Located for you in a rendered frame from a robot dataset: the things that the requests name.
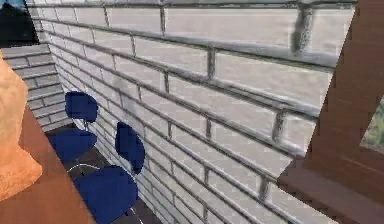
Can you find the brown framed window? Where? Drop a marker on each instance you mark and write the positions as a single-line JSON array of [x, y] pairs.
[[346, 133]]

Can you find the brown wooden table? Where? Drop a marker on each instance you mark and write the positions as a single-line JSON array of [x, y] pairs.
[[43, 186]]

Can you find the dark window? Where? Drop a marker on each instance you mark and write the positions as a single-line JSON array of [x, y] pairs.
[[15, 25]]

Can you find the blue swivel chair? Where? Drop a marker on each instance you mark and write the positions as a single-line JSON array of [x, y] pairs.
[[106, 191], [71, 142]]

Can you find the orange rough lump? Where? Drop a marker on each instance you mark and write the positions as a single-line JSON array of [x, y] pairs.
[[11, 133]]

